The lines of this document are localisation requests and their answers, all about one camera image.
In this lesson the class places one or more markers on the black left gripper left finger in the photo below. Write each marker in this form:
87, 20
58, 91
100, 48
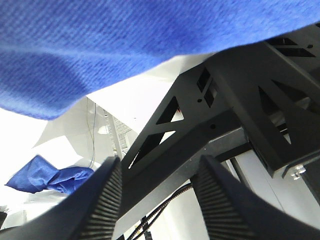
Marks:
89, 213

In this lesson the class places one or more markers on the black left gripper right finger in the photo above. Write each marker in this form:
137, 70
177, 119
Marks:
231, 211

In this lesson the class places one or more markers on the blue microfibre towel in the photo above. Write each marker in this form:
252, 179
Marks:
54, 52

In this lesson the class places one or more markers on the crumpled blue cloth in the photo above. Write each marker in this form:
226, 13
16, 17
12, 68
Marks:
38, 175

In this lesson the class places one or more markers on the black metal frame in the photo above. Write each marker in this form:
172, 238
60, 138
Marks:
265, 96

